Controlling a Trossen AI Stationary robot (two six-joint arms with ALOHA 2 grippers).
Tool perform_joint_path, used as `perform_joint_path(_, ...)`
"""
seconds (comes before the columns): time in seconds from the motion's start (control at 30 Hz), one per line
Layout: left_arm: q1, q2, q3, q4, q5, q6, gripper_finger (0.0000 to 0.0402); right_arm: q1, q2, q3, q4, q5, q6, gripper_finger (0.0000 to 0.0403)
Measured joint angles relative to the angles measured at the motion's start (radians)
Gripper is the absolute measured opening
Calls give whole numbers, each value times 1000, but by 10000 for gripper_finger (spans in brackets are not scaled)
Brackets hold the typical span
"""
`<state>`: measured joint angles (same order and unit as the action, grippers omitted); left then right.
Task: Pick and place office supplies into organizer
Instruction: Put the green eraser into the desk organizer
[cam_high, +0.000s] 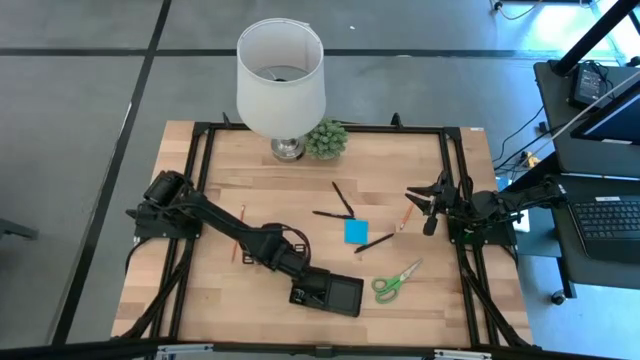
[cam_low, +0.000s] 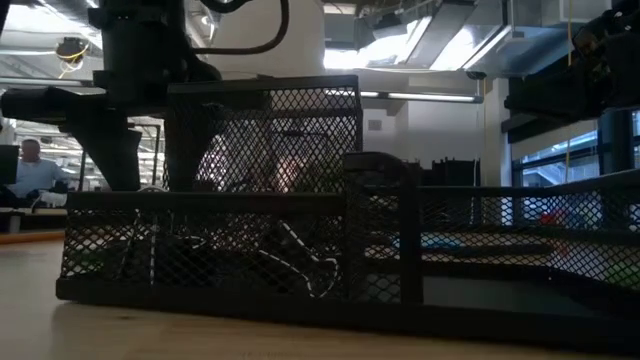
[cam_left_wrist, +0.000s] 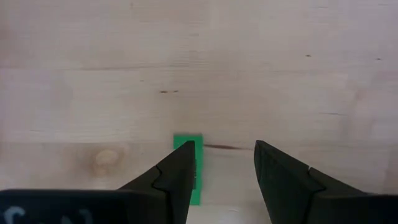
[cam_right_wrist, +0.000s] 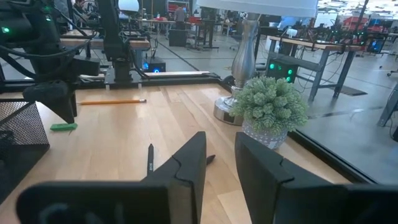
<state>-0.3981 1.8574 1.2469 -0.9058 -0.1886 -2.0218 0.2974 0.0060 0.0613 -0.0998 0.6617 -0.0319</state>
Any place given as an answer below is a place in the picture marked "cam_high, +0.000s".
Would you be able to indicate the black computer monitor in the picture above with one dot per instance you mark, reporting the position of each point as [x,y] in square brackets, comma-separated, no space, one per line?
[615,120]

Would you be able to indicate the green potted succulent plant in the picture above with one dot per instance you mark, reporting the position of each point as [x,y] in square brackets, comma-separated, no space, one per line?
[326,140]

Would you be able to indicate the black overhead rig bar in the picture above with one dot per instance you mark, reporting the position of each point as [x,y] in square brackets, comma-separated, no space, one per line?
[320,352]

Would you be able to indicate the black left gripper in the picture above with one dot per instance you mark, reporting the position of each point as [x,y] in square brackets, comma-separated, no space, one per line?
[292,264]

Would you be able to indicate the orange pencil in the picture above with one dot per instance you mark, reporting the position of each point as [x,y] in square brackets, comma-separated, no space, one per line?
[234,252]
[406,217]

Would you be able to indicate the black pen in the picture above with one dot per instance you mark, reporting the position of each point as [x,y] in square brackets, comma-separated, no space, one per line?
[332,215]
[374,243]
[343,199]

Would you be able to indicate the black binder clip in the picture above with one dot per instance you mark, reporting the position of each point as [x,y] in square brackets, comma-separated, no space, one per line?
[300,296]

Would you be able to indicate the grey furniture leg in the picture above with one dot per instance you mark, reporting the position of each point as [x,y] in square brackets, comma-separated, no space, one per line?
[15,230]

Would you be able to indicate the black keyboard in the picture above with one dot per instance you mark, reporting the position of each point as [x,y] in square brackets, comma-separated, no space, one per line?
[605,225]

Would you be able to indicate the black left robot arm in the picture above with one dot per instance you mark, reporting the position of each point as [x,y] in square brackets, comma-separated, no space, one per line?
[225,220]

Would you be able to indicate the black aluminium table frame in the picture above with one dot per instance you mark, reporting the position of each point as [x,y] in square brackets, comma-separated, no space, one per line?
[390,128]

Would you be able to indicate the low black desk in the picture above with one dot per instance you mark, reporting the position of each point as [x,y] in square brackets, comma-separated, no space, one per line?
[575,275]

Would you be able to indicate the silver table lamp white shade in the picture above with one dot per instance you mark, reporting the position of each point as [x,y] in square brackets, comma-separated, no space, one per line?
[280,100]

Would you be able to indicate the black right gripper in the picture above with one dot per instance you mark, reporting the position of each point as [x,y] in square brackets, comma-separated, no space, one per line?
[447,200]

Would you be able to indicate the black mesh desk organizer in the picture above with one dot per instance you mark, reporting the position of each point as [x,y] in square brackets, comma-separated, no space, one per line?
[345,295]

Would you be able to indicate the black caster wheel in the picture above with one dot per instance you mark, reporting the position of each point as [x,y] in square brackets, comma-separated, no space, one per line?
[558,298]

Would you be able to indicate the yellow power plug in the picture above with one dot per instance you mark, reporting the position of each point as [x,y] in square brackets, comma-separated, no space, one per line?
[531,161]

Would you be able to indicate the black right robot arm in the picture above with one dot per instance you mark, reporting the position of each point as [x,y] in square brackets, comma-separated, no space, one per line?
[500,202]

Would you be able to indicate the black metal pole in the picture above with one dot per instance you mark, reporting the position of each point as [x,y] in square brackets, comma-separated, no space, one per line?
[590,37]

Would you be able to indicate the small white box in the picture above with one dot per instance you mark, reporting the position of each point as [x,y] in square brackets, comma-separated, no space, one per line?
[522,222]

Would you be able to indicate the blue sticky note pad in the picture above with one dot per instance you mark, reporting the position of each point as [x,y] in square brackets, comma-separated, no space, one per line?
[356,231]

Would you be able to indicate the black power adapter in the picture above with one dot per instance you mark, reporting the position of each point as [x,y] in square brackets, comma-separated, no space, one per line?
[587,85]

